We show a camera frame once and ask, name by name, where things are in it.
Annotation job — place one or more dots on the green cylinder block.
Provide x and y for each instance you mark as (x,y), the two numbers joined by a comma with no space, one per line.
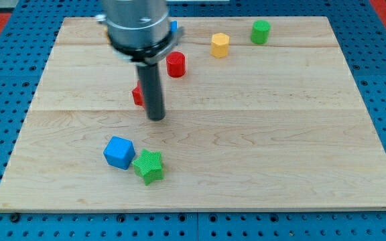
(260,32)

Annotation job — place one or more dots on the red star block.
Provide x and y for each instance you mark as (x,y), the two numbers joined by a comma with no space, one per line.
(137,95)

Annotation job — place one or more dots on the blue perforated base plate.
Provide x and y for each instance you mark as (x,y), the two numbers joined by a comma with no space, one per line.
(26,43)

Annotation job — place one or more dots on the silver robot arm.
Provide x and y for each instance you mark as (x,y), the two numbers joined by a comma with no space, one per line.
(139,30)

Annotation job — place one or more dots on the small blue block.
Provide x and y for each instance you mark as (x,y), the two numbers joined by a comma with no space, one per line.
(173,26)

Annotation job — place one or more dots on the red cylinder block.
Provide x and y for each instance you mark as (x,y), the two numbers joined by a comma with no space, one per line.
(176,64)

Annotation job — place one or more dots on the wooden board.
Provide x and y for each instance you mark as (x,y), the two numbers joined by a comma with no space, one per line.
(279,127)

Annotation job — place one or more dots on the blue cube block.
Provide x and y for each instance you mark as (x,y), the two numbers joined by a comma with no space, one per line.
(119,152)

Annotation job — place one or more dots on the yellow hexagon block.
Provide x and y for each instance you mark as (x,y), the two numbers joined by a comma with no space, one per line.
(220,45)

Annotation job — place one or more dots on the black cylindrical pointer tool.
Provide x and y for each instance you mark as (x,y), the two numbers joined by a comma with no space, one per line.
(151,89)

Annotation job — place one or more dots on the green star block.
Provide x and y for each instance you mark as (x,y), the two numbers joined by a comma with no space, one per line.
(149,166)

